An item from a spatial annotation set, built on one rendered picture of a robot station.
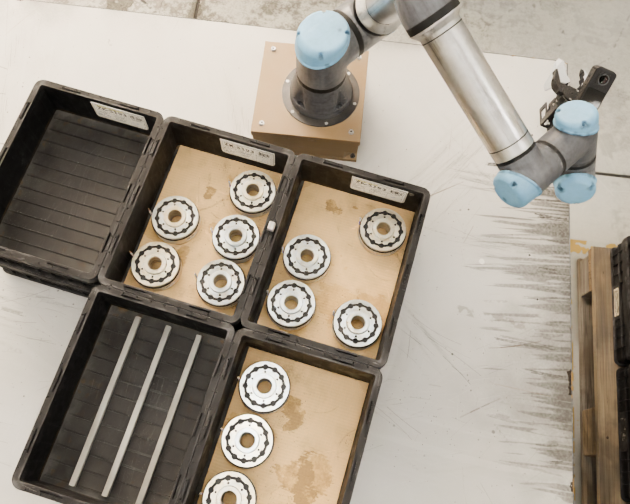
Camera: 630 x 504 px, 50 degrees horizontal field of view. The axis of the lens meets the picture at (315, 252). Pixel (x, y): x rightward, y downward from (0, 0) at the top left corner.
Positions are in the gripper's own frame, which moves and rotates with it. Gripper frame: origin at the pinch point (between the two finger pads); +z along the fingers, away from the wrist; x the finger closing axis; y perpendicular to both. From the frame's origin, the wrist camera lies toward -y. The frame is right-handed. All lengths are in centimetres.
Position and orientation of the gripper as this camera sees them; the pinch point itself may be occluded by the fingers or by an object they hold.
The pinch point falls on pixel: (572, 65)
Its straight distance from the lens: 160.4
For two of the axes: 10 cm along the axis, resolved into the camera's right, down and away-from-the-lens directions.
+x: 9.2, 3.3, 2.0
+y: -3.5, 5.0, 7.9
